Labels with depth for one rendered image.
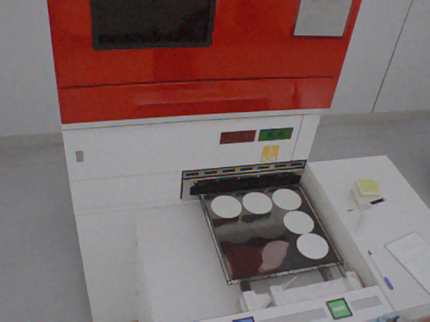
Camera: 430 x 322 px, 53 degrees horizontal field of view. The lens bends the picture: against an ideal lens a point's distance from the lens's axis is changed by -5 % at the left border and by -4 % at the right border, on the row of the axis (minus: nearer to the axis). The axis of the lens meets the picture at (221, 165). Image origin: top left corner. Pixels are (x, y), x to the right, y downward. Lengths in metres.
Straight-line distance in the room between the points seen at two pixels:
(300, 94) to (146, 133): 0.47
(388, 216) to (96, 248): 1.02
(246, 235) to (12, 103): 2.04
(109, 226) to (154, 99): 0.56
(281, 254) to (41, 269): 1.45
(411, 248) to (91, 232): 1.06
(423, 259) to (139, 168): 0.92
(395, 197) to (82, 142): 1.05
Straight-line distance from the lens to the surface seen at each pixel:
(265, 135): 1.46
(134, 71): 1.17
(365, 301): 1.28
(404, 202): 1.61
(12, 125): 3.15
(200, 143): 1.41
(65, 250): 2.52
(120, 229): 1.62
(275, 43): 1.23
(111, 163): 1.40
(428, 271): 1.43
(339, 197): 1.52
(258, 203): 1.50
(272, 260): 1.36
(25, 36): 2.82
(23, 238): 2.63
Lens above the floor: 1.94
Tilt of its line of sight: 40 degrees down
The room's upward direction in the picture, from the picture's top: 8 degrees clockwise
